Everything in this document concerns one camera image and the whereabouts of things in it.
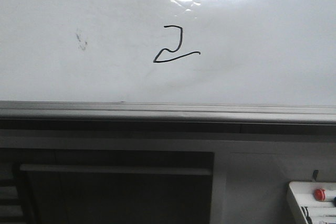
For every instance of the white whiteboard with aluminium frame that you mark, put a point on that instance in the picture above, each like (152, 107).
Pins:
(230, 61)

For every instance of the red capped marker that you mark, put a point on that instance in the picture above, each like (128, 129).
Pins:
(324, 195)

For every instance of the white marker tray box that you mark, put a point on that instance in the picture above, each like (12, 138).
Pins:
(304, 207)

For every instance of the dark cabinet with white bar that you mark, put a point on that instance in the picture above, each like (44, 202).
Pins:
(82, 186)

